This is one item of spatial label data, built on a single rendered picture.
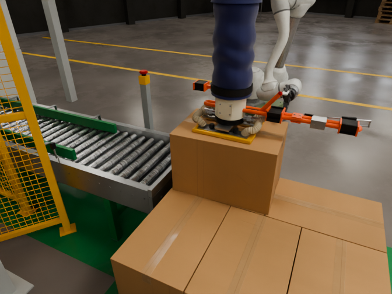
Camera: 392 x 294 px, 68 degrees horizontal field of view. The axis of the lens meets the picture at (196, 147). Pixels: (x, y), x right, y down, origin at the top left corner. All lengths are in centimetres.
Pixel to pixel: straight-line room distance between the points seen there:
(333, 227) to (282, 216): 26
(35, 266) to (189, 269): 128
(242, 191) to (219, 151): 27
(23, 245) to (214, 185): 154
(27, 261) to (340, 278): 198
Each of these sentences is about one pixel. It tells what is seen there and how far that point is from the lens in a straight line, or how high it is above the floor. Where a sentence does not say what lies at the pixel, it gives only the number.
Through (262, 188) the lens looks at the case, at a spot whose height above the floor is 72.
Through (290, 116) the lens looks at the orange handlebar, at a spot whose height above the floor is 109.
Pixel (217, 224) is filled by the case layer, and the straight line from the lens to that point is 163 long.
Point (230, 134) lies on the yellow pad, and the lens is 157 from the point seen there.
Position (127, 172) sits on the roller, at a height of 54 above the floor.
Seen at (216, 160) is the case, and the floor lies 83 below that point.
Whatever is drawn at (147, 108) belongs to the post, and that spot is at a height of 72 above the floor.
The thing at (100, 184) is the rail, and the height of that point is 52.
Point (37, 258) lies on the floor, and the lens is 246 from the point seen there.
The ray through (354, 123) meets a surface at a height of 110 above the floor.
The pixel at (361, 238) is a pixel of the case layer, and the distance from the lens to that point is 176.
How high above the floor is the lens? 170
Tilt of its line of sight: 31 degrees down
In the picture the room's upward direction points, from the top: 1 degrees counter-clockwise
